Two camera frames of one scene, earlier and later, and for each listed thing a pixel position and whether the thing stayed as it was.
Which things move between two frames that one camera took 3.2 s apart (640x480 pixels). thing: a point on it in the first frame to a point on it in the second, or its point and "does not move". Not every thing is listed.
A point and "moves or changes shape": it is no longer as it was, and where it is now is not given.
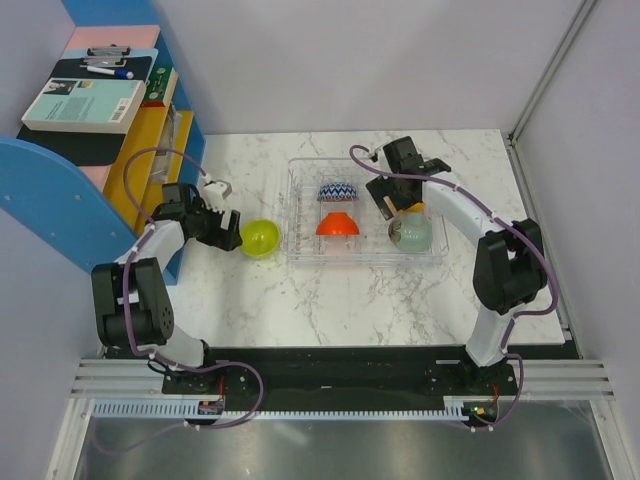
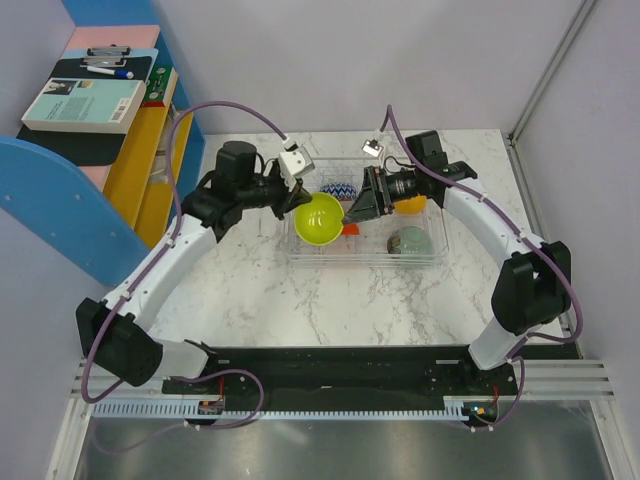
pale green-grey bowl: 411,232 moves or changes shape
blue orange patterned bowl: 338,192 does not move
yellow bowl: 416,208 does not move
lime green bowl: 260,236 to 319,222
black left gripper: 220,238 to 290,199
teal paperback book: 86,105 does not move
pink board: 134,36 does not move
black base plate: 329,374 does not move
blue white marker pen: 114,72 does not move
